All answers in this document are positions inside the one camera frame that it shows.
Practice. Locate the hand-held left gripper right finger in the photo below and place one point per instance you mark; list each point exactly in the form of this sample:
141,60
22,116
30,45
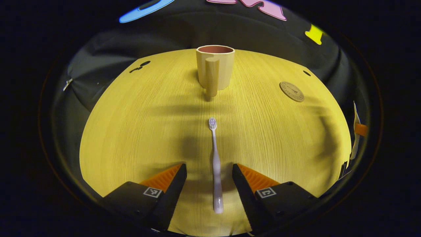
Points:
246,200

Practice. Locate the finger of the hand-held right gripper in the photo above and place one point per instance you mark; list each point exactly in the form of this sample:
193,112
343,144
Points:
361,129

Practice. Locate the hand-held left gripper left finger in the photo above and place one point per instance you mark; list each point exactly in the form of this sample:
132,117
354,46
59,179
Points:
171,200

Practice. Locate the pink toothbrush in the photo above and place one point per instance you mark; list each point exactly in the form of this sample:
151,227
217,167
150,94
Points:
216,168

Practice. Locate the round brown coaster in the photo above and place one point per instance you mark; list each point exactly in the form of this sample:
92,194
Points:
291,91

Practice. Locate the beige cup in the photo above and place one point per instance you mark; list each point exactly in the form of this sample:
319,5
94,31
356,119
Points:
223,72

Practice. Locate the wooden desktop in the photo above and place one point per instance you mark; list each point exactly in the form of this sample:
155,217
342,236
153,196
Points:
148,131

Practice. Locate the white cloth clip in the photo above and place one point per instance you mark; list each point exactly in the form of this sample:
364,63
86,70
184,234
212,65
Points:
67,84

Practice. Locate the black backdrop cloth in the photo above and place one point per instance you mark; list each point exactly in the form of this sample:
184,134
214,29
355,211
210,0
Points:
164,36

